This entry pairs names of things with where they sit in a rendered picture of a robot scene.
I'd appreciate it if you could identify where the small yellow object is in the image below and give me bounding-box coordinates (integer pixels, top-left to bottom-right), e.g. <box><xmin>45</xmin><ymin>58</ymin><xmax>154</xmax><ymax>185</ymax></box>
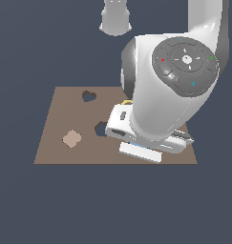
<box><xmin>120</xmin><ymin>98</ymin><xmax>135</xmax><ymax>107</ymax></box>

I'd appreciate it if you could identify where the brown slotted board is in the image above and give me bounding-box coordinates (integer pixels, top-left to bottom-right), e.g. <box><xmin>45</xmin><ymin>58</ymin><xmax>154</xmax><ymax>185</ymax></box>
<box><xmin>32</xmin><ymin>86</ymin><xmax>199</xmax><ymax>166</ymax></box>

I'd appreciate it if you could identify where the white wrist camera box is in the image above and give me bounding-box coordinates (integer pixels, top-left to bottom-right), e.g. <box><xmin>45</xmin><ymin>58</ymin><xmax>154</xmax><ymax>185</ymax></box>
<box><xmin>118</xmin><ymin>141</ymin><xmax>163</xmax><ymax>164</ymax></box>

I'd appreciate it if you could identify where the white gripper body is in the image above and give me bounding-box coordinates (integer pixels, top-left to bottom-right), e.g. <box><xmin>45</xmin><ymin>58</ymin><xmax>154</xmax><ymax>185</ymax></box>
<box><xmin>104</xmin><ymin>103</ymin><xmax>195</xmax><ymax>155</ymax></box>

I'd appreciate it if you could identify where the tan clover-shaped block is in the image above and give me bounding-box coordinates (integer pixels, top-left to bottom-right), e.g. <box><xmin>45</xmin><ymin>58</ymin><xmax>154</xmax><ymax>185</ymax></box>
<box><xmin>61</xmin><ymin>128</ymin><xmax>83</xmax><ymax>150</ymax></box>

